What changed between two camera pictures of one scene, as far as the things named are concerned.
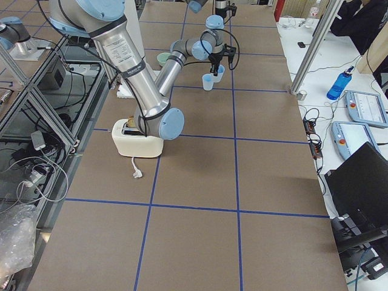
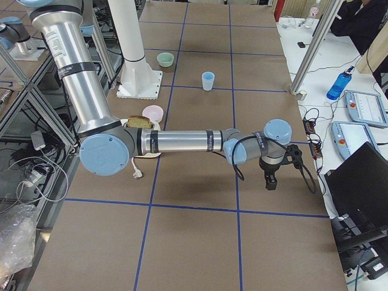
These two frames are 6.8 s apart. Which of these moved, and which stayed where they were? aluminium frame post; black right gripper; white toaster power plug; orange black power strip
Moved: black right gripper
Stayed: aluminium frame post; orange black power strip; white toaster power plug
